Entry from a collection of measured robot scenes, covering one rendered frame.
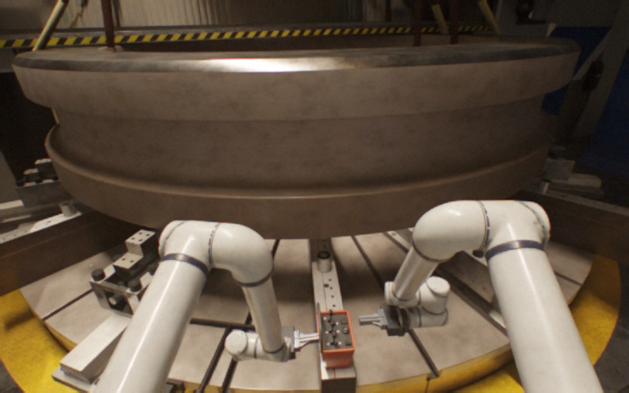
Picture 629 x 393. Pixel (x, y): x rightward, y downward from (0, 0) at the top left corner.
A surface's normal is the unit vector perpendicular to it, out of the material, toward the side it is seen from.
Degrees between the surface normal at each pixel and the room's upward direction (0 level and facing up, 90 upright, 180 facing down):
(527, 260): 28
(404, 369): 0
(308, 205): 90
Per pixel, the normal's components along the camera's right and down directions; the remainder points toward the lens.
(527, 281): -0.48, -0.52
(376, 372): -0.02, -0.88
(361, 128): 0.15, 0.46
